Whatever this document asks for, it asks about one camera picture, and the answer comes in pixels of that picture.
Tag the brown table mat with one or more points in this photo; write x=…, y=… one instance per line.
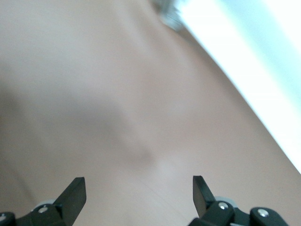
x=94, y=94

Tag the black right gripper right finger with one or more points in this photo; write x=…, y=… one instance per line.
x=202, y=200

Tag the grey metal bracket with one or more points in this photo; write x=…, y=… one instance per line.
x=171, y=16

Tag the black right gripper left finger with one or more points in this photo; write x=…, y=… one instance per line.
x=73, y=202

